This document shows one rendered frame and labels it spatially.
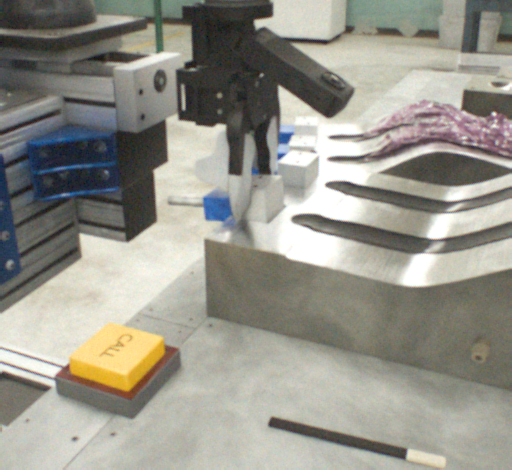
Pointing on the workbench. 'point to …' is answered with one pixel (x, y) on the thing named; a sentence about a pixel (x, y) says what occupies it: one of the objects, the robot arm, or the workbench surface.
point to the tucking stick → (358, 442)
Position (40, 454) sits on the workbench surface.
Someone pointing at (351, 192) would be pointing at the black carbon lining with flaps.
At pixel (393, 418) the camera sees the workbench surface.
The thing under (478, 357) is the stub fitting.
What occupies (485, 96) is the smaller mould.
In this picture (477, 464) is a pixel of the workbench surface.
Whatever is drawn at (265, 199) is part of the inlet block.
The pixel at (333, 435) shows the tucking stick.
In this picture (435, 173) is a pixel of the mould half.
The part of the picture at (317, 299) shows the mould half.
